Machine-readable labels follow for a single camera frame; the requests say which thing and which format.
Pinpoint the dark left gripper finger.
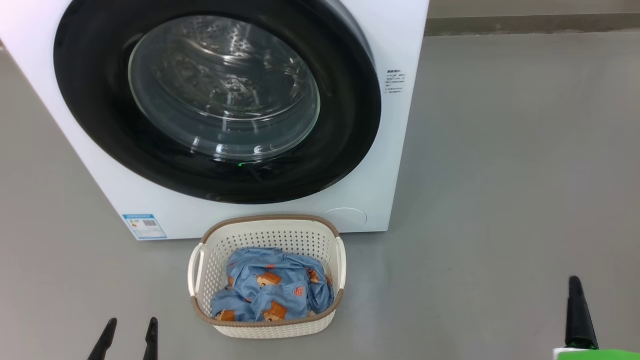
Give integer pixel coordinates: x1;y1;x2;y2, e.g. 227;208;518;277
144;317;159;360
88;318;118;360

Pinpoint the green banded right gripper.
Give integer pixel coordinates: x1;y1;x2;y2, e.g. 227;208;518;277
552;276;640;360

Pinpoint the blue cartoon print garment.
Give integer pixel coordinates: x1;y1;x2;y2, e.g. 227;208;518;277
211;247;335;323

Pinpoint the round black glass washer door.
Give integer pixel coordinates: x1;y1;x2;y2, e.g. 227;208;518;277
53;0;382;205

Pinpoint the cream perforated plastic laundry basket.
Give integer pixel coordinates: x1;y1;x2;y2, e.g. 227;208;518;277
187;214;347;340

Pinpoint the white front-load washing machine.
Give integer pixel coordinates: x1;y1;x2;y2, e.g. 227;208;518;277
0;0;431;242

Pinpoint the blue energy label sticker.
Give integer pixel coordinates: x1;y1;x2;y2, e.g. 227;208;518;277
122;214;167;241

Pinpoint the small black text sticker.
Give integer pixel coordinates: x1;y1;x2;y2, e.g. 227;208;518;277
385;69;406;95

